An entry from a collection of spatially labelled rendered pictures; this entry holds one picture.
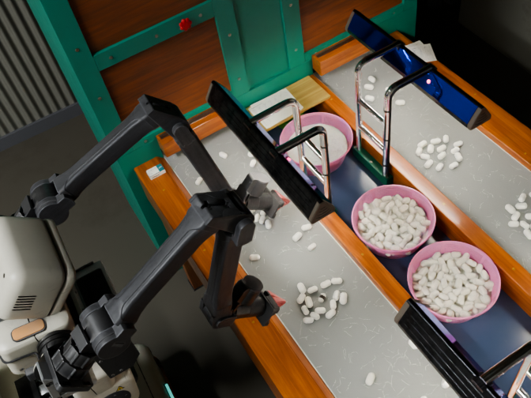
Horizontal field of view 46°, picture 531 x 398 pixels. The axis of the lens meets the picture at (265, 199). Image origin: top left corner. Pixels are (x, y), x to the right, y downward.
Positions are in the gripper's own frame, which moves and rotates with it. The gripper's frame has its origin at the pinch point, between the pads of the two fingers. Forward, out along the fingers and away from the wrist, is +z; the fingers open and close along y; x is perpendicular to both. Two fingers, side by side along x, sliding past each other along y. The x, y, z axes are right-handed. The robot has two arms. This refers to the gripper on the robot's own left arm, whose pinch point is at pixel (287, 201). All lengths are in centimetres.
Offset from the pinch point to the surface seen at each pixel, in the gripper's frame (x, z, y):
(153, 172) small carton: 19, -25, 40
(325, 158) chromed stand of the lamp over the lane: -22.8, -3.1, -7.1
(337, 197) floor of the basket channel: -3.4, 21.6, -1.6
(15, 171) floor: 112, -17, 166
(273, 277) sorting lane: 15.2, -11.3, -19.3
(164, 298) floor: 91, 11, 43
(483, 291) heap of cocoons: -15, 26, -60
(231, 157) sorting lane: 5.5, -0.3, 32.9
